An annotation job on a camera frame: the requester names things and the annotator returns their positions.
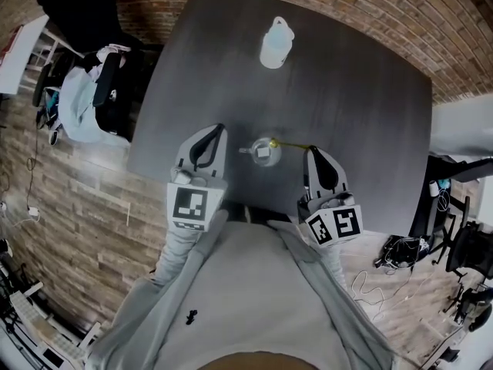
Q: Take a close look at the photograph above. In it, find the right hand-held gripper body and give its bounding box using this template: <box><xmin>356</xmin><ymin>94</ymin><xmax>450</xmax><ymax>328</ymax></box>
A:
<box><xmin>297</xmin><ymin>150</ymin><xmax>364</xmax><ymax>249</ymax></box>

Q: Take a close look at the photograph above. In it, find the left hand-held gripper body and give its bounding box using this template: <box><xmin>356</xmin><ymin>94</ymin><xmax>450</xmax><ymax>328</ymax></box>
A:
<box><xmin>166</xmin><ymin>123</ymin><xmax>229</xmax><ymax>234</ymax></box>

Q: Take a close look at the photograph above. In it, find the small gold spoon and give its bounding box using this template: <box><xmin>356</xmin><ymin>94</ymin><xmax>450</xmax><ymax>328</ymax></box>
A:
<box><xmin>268</xmin><ymin>138</ymin><xmax>315</xmax><ymax>152</ymax></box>

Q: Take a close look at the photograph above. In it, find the clear glass cup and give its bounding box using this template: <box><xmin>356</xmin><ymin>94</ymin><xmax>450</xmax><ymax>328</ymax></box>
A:
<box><xmin>238</xmin><ymin>136</ymin><xmax>283</xmax><ymax>168</ymax></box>

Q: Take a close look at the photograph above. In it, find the person's right forearm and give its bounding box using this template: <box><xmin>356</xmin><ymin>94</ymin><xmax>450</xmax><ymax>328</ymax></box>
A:
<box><xmin>325</xmin><ymin>240</ymin><xmax>350</xmax><ymax>298</ymax></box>

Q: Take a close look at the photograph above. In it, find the person's left forearm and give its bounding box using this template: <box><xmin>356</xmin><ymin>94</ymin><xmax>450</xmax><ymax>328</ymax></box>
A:
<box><xmin>153</xmin><ymin>210</ymin><xmax>230</xmax><ymax>291</ymax></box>

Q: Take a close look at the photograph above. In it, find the person's grey jacket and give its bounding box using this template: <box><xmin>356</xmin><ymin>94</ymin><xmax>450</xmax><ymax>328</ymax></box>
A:
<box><xmin>86</xmin><ymin>206</ymin><xmax>404</xmax><ymax>370</ymax></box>

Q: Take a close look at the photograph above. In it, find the white plastic bottle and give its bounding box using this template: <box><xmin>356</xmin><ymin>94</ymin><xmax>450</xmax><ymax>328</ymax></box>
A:
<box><xmin>259</xmin><ymin>15</ymin><xmax>297</xmax><ymax>69</ymax></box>

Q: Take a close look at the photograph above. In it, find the black desk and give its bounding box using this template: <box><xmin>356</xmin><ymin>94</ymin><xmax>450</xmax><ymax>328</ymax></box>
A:
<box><xmin>407</xmin><ymin>154</ymin><xmax>493</xmax><ymax>239</ymax></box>

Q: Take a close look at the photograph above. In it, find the black mesh swivel chair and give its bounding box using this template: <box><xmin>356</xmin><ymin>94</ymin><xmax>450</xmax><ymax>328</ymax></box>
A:
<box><xmin>457</xmin><ymin>283</ymin><xmax>493</xmax><ymax>333</ymax></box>
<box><xmin>444</xmin><ymin>220</ymin><xmax>493</xmax><ymax>285</ymax></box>

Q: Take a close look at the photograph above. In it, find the white table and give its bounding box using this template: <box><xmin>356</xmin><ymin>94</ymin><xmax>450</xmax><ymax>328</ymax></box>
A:
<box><xmin>0</xmin><ymin>13</ymin><xmax>51</xmax><ymax>96</ymax></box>

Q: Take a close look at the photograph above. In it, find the tangled cable bundle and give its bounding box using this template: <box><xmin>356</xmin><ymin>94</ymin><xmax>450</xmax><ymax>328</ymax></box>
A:
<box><xmin>374</xmin><ymin>234</ymin><xmax>431</xmax><ymax>276</ymax></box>

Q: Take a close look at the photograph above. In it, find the white floor cable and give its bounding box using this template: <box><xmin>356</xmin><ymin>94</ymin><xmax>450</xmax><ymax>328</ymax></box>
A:
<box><xmin>351</xmin><ymin>260</ymin><xmax>437</xmax><ymax>323</ymax></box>

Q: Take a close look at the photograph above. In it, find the thin black floor cable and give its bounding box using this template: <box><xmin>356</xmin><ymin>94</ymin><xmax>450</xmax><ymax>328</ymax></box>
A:
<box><xmin>24</xmin><ymin>121</ymin><xmax>40</xmax><ymax>210</ymax></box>

